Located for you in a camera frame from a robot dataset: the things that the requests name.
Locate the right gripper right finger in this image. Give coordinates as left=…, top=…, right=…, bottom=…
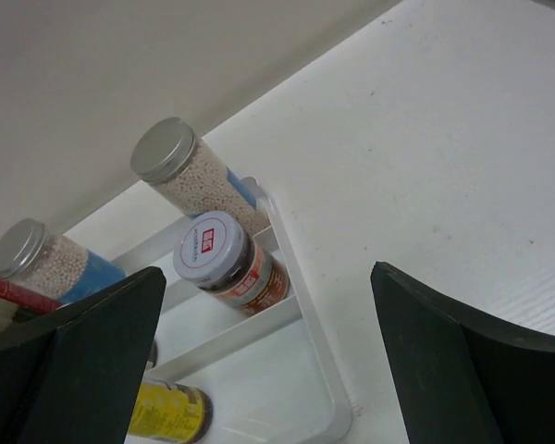
left=371, top=262, right=555, bottom=443

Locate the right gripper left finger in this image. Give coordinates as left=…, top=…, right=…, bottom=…
left=0, top=266, right=167, bottom=443

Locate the dark soy sauce bottle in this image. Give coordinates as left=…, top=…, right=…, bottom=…
left=0, top=278, right=62, bottom=331

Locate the small yellow oil bottle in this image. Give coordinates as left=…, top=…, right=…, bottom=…
left=128, top=379, right=214, bottom=443

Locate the white granule jar blue label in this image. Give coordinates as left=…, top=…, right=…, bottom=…
left=0, top=218, right=126, bottom=304

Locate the orange spice jar back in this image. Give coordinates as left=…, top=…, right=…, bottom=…
left=173, top=211, right=290, bottom=316

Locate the orange spice jar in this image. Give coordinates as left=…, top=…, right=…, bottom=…
left=173, top=211, right=290, bottom=316
left=145, top=340, right=158, bottom=371

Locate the orange spice jar front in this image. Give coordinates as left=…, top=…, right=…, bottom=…
left=145, top=340, right=158, bottom=371

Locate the white divided organizer tray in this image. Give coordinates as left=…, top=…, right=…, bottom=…
left=116, top=177, right=353, bottom=443

